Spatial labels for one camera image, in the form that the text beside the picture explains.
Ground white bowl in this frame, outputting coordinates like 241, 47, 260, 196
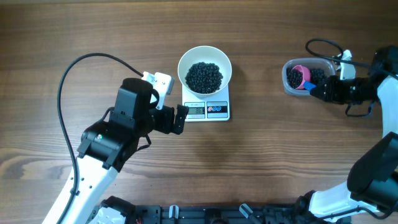
177, 45, 232, 98

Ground black beans in bowl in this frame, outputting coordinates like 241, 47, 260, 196
185, 62, 223, 94

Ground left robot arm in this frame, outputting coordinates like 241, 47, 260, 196
44, 78, 188, 223

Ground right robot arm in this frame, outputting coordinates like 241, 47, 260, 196
292, 45, 397, 223

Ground clear plastic food container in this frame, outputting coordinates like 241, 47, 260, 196
282, 58, 336, 96

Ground pink scoop with blue handle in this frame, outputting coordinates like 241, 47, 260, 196
292, 65, 316, 91

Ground black beans in container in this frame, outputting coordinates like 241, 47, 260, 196
286, 67, 326, 90

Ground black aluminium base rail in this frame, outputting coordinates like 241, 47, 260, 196
93, 203, 312, 224

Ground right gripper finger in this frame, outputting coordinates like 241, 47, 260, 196
310, 86, 333, 102
315, 75, 336, 90

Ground white digital kitchen scale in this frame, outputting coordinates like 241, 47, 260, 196
182, 86, 230, 122

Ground left black camera cable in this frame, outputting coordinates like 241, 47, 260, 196
57, 52, 145, 224

